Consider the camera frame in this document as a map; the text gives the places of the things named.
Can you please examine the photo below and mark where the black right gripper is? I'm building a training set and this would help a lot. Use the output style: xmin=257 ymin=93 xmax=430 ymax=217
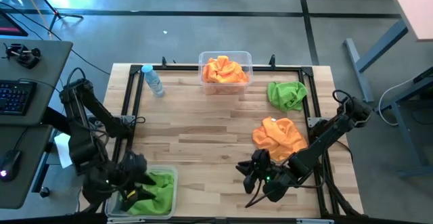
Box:
xmin=235 ymin=161 xmax=288 ymax=203

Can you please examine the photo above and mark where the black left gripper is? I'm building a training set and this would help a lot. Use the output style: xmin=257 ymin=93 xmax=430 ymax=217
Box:
xmin=114 ymin=151 xmax=158 ymax=212

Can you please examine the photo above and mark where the green microfiber towel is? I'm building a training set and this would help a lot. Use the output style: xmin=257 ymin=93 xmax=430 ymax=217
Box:
xmin=127 ymin=171 xmax=176 ymax=217
xmin=267 ymin=81 xmax=309 ymax=113

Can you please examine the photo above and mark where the clear plastic bin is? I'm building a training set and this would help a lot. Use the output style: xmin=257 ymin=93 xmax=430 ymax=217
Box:
xmin=198 ymin=50 xmax=254 ymax=96
xmin=104 ymin=164 xmax=179 ymax=220

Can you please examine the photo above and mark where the pale blue spray bottle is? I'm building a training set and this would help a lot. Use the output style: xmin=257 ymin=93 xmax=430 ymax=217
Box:
xmin=141 ymin=64 xmax=166 ymax=99

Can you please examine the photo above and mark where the grey desk top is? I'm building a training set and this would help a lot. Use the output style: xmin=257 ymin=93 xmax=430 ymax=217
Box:
xmin=0 ymin=125 xmax=54 ymax=210
xmin=0 ymin=38 xmax=74 ymax=127

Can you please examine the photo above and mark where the black computer mouse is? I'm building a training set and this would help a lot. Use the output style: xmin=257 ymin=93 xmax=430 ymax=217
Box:
xmin=0 ymin=149 xmax=22 ymax=183

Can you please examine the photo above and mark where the black backlit keyboard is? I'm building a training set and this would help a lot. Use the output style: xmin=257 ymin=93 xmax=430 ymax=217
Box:
xmin=0 ymin=80 xmax=38 ymax=116

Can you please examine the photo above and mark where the black desk clamp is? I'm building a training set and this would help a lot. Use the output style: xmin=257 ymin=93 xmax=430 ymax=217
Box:
xmin=2 ymin=43 xmax=42 ymax=70

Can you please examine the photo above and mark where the blue-grey table leg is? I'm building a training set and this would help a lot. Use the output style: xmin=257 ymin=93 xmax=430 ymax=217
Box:
xmin=344 ymin=18 xmax=409 ymax=104

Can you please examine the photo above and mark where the dark monitor screen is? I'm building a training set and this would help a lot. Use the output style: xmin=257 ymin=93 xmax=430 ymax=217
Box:
xmin=0 ymin=9 xmax=29 ymax=37

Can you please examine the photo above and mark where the pale table top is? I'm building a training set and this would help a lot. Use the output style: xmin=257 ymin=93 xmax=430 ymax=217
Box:
xmin=384 ymin=0 xmax=433 ymax=43

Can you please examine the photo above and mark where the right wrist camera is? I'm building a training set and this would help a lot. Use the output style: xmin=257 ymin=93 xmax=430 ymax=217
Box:
xmin=252 ymin=148 xmax=272 ymax=171

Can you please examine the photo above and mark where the black aluminium table frame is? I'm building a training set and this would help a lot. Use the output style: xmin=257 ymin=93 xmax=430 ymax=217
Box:
xmin=81 ymin=64 xmax=363 ymax=224

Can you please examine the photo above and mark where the white cable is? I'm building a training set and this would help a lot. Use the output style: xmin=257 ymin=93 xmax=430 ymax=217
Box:
xmin=378 ymin=78 xmax=417 ymax=127

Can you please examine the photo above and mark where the blue-grey table frame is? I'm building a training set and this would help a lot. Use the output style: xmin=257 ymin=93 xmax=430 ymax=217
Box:
xmin=373 ymin=66 xmax=433 ymax=178

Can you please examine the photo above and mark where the orange cable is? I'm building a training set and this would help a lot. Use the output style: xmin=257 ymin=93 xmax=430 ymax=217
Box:
xmin=20 ymin=0 xmax=53 ymax=41

